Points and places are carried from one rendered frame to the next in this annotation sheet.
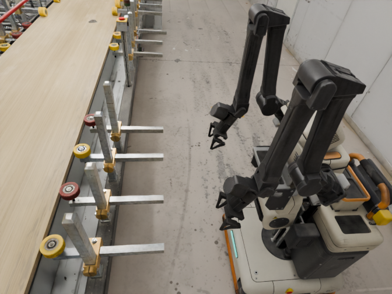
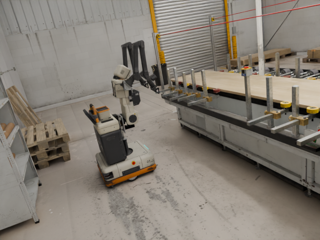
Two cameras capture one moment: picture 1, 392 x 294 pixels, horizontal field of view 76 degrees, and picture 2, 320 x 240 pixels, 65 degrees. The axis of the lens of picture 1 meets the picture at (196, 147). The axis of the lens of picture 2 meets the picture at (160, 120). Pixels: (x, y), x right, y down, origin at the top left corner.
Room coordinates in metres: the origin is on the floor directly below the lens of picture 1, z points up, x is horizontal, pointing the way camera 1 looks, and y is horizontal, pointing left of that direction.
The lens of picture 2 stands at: (3.91, -0.60, 1.63)
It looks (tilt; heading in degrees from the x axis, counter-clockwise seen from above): 18 degrees down; 170
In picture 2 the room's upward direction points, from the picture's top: 11 degrees counter-clockwise
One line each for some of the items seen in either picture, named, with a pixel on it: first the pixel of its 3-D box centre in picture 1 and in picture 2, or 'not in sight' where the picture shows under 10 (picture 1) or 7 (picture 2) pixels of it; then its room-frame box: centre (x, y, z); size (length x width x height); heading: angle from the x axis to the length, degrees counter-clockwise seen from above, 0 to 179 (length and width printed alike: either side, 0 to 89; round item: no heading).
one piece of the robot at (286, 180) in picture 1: (273, 172); (131, 95); (0.78, -0.37, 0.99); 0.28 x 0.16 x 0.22; 11
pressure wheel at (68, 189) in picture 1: (72, 195); not in sight; (0.61, 0.53, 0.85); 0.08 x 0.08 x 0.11
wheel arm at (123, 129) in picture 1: (127, 129); (203, 100); (1.14, 0.43, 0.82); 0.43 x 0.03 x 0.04; 101
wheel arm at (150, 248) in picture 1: (110, 251); (175, 92); (0.40, 0.29, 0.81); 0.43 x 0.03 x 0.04; 101
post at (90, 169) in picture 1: (100, 199); (185, 89); (0.60, 0.39, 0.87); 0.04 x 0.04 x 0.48; 11
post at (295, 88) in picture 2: (132, 39); (295, 115); (2.32, 0.72, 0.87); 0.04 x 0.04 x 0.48; 11
